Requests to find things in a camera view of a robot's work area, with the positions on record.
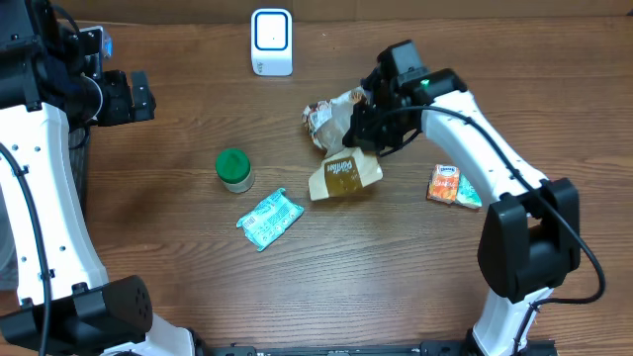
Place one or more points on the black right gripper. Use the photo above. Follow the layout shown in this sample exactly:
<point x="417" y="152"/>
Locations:
<point x="362" y="136"/>

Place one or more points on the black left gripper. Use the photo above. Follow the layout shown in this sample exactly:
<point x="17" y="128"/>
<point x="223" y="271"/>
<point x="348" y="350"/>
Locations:
<point x="126" y="110"/>

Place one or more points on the beige brown snack pouch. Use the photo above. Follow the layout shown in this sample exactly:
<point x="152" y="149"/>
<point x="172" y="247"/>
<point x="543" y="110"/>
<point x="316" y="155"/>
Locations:
<point x="345" y="170"/>

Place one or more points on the orange snack pack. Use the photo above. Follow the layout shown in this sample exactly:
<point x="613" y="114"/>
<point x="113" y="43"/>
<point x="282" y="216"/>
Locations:
<point x="443" y="184"/>

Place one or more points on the teal tissue pack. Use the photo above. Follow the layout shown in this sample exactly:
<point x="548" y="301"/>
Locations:
<point x="466" y="195"/>

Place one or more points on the green lid jar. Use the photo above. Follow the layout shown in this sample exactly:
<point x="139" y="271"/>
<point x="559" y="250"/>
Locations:
<point x="234" y="170"/>

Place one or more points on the teal snack packet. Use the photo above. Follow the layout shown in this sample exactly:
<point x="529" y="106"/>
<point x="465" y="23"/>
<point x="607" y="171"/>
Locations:
<point x="269" y="219"/>

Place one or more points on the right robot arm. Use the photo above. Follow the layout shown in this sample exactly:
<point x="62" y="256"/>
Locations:
<point x="527" y="247"/>

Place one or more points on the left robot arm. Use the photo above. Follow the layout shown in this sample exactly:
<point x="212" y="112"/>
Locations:
<point x="53" y="83"/>

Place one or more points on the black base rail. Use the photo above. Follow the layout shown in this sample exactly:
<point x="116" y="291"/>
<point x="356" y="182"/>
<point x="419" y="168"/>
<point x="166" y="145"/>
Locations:
<point x="336" y="351"/>

